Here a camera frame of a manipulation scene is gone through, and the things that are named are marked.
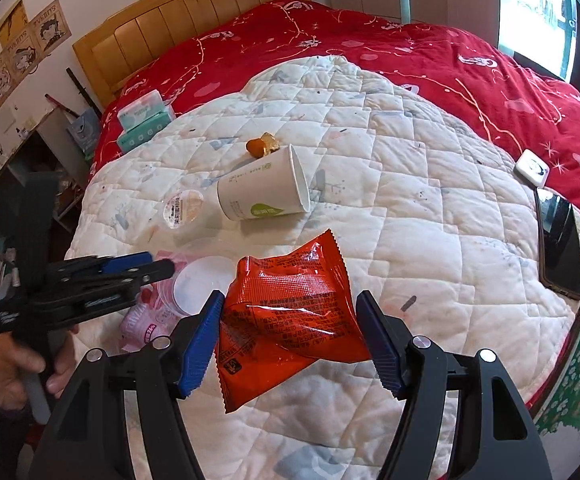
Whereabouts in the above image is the red brown stick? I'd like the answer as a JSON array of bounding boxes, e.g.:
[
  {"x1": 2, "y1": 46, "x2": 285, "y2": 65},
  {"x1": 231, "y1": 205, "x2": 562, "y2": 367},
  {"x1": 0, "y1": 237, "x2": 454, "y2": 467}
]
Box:
[{"x1": 45, "y1": 94, "x2": 78, "y2": 121}]

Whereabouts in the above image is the white green tissue pack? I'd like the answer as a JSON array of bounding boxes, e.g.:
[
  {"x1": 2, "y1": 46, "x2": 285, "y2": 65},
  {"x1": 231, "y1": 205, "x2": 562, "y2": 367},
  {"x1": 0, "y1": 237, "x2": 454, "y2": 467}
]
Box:
[{"x1": 116, "y1": 89, "x2": 171, "y2": 128}]

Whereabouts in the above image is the white power bank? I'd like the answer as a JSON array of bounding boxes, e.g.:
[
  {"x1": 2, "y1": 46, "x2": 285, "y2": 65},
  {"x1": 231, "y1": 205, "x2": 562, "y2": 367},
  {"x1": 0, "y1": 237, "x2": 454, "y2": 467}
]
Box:
[{"x1": 514, "y1": 149, "x2": 550, "y2": 188}]

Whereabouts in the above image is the blue paper bag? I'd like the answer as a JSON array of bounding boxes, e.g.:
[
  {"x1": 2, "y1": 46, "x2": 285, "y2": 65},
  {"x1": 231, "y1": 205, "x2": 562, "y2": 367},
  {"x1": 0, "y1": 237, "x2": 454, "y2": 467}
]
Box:
[{"x1": 67, "y1": 109, "x2": 102, "y2": 153}]

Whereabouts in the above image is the white quilted mat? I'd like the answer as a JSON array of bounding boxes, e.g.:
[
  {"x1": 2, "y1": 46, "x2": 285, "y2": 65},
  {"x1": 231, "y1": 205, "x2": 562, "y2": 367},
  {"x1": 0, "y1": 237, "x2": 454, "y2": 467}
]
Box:
[{"x1": 65, "y1": 55, "x2": 580, "y2": 480}]

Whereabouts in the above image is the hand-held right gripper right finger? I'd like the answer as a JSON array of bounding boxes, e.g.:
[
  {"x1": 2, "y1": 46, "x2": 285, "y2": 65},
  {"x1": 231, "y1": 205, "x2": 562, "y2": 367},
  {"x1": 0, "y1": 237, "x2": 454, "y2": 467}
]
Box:
[{"x1": 356, "y1": 290, "x2": 553, "y2": 480}]

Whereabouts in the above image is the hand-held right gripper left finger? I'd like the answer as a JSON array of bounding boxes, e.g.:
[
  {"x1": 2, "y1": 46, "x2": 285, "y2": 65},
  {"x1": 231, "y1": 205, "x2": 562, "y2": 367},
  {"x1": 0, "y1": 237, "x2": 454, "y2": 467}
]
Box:
[{"x1": 30, "y1": 290, "x2": 225, "y2": 480}]

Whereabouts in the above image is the yellow wall poster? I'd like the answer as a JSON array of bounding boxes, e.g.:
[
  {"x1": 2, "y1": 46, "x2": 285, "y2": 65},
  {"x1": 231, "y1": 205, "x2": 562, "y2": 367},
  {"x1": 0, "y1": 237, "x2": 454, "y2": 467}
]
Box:
[{"x1": 0, "y1": 0, "x2": 27, "y2": 48}]

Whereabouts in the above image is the dark framed window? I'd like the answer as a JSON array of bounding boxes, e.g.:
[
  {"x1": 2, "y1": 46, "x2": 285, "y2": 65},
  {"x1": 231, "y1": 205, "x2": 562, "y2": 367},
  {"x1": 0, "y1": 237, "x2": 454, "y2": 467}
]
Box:
[{"x1": 497, "y1": 0, "x2": 580, "y2": 111}]

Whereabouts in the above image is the black smartphone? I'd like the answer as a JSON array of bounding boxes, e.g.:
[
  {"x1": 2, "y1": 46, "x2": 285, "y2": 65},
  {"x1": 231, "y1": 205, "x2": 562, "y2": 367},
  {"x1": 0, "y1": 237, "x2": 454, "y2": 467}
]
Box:
[{"x1": 534, "y1": 187, "x2": 580, "y2": 301}]

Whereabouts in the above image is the person's left hand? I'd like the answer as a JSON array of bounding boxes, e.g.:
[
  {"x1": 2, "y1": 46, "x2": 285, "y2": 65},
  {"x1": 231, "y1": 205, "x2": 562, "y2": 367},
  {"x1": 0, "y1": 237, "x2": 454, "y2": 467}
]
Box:
[{"x1": 0, "y1": 327, "x2": 78, "y2": 402}]

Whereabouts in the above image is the white round lid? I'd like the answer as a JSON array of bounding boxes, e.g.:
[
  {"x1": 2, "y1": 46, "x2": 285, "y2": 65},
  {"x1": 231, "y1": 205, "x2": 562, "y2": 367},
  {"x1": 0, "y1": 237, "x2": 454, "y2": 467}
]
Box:
[{"x1": 172, "y1": 256, "x2": 231, "y2": 317}]

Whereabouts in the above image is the wooden headboard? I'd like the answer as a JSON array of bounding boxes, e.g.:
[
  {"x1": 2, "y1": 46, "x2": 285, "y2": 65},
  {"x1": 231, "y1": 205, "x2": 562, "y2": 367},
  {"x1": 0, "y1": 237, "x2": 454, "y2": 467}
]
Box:
[{"x1": 72, "y1": 0, "x2": 311, "y2": 111}]

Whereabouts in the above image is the flower wall sticker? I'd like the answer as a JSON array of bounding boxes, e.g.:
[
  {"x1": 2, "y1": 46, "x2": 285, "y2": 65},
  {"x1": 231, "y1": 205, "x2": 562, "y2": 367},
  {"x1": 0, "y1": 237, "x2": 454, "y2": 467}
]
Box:
[{"x1": 534, "y1": 310, "x2": 580, "y2": 431}]

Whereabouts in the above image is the white paper cup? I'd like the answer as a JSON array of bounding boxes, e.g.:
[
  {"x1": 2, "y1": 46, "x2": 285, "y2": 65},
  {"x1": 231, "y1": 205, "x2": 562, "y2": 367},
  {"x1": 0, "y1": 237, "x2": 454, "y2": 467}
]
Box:
[{"x1": 216, "y1": 143, "x2": 311, "y2": 222}]

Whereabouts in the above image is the dark long stick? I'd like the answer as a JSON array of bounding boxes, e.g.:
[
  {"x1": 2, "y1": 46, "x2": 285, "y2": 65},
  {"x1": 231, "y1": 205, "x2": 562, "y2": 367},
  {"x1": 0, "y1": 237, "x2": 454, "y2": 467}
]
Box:
[{"x1": 66, "y1": 67, "x2": 103, "y2": 116}]

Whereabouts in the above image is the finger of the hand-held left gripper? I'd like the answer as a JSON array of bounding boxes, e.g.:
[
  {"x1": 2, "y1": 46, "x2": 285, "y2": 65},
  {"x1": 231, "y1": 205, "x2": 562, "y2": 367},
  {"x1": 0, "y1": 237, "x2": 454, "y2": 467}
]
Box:
[
  {"x1": 92, "y1": 252, "x2": 153, "y2": 273},
  {"x1": 120, "y1": 259, "x2": 177, "y2": 286}
]

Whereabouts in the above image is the white bedside shelf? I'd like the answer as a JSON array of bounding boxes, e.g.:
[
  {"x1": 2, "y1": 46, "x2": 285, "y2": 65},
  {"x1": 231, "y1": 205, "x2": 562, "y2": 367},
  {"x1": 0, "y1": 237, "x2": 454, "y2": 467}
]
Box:
[{"x1": 0, "y1": 105, "x2": 91, "y2": 241}]

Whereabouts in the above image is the dark grey chair back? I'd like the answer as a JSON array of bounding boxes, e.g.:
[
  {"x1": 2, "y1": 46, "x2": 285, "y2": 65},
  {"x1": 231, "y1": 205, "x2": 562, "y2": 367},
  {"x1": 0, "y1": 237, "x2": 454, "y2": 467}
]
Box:
[{"x1": 0, "y1": 172, "x2": 62, "y2": 266}]

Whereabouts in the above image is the red snack packet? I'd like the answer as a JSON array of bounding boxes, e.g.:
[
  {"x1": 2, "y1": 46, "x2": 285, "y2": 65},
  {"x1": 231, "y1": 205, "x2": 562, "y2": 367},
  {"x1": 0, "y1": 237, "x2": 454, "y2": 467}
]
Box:
[{"x1": 214, "y1": 228, "x2": 373, "y2": 415}]

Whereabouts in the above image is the clear jelly cup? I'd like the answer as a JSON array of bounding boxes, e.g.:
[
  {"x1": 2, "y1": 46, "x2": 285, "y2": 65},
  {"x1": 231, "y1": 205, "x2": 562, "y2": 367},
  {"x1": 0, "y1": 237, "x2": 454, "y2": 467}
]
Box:
[{"x1": 161, "y1": 188, "x2": 205, "y2": 231}]

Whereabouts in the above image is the orange brown food scrap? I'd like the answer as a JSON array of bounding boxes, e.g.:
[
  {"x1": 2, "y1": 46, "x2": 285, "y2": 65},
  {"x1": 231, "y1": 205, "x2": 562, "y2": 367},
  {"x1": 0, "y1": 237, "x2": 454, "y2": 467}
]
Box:
[{"x1": 246, "y1": 131, "x2": 281, "y2": 156}]

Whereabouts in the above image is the teal tissue pack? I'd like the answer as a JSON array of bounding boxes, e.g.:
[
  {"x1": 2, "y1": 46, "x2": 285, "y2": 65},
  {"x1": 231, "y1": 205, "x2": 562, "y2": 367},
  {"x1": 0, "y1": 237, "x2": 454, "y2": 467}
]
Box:
[{"x1": 116, "y1": 112, "x2": 175, "y2": 155}]

